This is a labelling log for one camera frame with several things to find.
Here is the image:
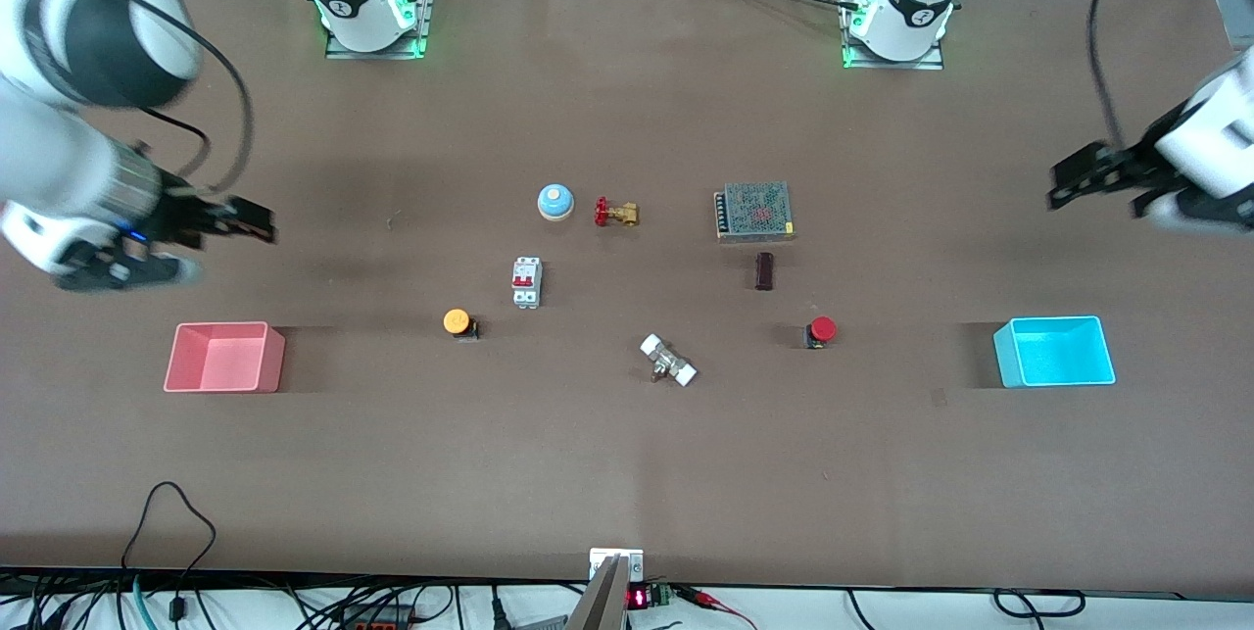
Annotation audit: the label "teal cable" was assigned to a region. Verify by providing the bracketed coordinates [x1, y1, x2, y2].
[131, 575, 160, 630]

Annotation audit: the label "grey metal camera bar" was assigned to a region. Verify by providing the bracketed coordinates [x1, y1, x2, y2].
[566, 557, 630, 630]

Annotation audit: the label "cyan plastic box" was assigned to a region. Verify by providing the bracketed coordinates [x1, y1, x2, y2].
[993, 315, 1117, 389]

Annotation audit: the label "white circuit breaker red switches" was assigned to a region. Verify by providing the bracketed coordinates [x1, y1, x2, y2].
[511, 257, 543, 310]

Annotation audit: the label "pink plastic box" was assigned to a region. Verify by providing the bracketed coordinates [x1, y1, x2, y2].
[164, 321, 286, 394]

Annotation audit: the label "red alligator clip lead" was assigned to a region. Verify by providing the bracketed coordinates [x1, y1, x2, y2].
[674, 586, 757, 630]

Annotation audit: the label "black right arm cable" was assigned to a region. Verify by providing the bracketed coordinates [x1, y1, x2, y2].
[137, 1, 256, 202]

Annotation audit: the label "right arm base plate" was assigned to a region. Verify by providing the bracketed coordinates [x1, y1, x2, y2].
[325, 0, 438, 61]

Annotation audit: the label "white capped metal fitting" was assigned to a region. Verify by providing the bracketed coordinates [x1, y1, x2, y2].
[640, 333, 699, 388]

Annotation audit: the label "black looped table cable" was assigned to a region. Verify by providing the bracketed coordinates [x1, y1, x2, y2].
[121, 482, 217, 621]

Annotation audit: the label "black coiled edge cable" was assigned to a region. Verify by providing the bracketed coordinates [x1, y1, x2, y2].
[993, 589, 1086, 618]

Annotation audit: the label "metal mesh power supply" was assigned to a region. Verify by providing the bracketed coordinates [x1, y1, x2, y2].
[713, 181, 796, 243]

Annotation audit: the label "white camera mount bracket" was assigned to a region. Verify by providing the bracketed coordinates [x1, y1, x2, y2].
[590, 548, 645, 583]

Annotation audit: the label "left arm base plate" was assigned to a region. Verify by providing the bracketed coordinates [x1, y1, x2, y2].
[841, 0, 945, 72]

